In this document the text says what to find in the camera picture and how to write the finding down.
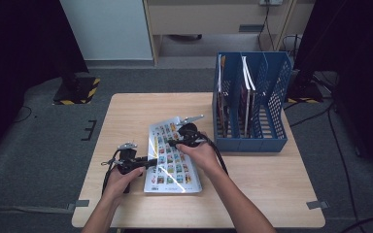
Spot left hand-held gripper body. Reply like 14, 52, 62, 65
100, 141, 140, 177

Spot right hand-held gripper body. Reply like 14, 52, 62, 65
175, 114, 206, 149

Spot white magazine with colourful grid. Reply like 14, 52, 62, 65
143, 116, 204, 194

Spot purple and red magazine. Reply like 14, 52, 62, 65
244, 56, 257, 139
239, 55, 251, 139

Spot orange and white magazine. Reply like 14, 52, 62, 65
218, 52, 231, 139

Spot blue plastic file rack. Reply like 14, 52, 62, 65
212, 50, 293, 153

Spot person's right hand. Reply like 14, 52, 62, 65
175, 131, 223, 177

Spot person's left hand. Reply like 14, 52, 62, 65
101, 165, 147, 203

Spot black floor tape mark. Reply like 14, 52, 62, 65
80, 119, 98, 142

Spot grey tape strip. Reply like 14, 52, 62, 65
305, 200, 330, 211
66, 199, 90, 212

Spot striped black stand base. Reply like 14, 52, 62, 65
52, 76, 101, 106
286, 72, 324, 104

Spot beige wooden desk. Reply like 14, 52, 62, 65
142, 0, 317, 67

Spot white cabinet panel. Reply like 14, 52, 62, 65
59, 0, 153, 61

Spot black curtain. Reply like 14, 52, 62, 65
292, 0, 373, 178
0, 0, 90, 163

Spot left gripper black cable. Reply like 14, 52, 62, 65
101, 150, 121, 196

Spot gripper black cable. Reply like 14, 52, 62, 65
200, 132, 229, 176
101, 150, 121, 196

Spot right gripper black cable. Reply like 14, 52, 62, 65
200, 132, 229, 176

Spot thin black floor cable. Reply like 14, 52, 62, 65
9, 105, 33, 124

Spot black cable loop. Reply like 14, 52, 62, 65
281, 33, 304, 61

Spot black socket cable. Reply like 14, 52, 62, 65
256, 4, 277, 52

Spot long black floor cable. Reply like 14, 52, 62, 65
326, 96, 363, 233

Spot curved black floor cable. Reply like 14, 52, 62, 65
339, 216, 373, 233

